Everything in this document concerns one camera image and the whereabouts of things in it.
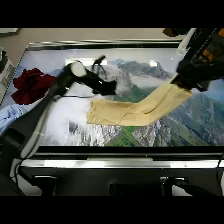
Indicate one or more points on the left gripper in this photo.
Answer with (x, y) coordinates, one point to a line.
(101, 86)

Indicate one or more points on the cream long-sleeved shirt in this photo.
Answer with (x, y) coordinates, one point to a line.
(140, 111)

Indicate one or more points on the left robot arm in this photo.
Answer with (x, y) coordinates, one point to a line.
(40, 116)

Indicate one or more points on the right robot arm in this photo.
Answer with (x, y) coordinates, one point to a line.
(203, 60)

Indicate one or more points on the red garment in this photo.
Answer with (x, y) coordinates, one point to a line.
(31, 85)

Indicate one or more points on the light blue garment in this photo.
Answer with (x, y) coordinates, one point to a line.
(10, 115)

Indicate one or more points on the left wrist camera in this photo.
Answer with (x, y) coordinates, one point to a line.
(99, 63)

